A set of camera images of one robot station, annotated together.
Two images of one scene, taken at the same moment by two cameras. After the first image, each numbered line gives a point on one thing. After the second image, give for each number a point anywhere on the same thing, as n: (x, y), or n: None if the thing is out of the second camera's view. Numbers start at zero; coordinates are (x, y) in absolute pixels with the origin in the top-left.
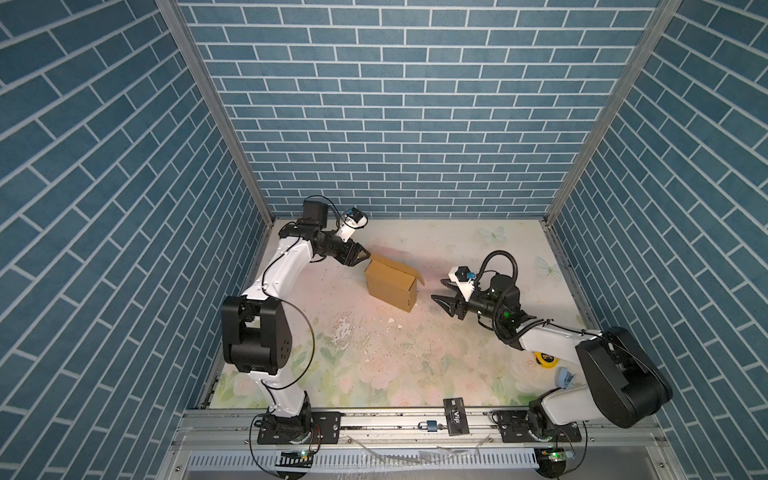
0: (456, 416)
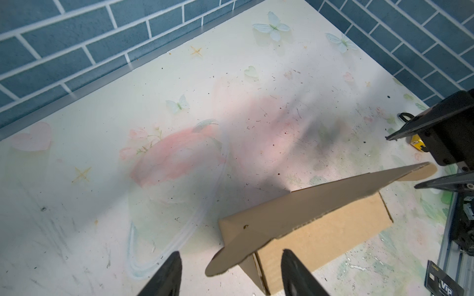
0: (439, 283)
